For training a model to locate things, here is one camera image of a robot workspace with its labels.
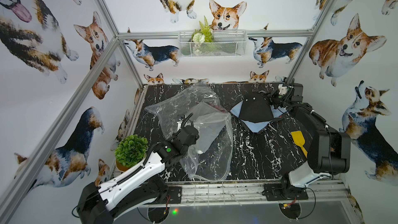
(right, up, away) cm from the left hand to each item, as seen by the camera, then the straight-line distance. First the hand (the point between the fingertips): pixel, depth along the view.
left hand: (191, 128), depth 79 cm
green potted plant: (-28, -9, -7) cm, 30 cm away
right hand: (+38, +19, +8) cm, 43 cm away
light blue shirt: (+36, -1, +11) cm, 38 cm away
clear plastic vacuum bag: (+10, -18, +7) cm, 21 cm away
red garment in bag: (+16, +8, +22) cm, 29 cm away
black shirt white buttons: (+36, +9, +11) cm, 39 cm away
